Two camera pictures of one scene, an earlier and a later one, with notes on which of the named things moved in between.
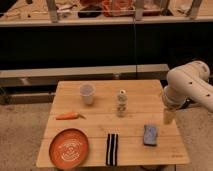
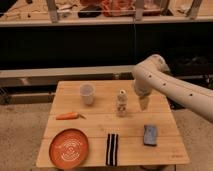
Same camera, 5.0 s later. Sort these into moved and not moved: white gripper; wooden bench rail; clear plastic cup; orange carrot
Moved: white gripper
Not moved: orange carrot; clear plastic cup; wooden bench rail
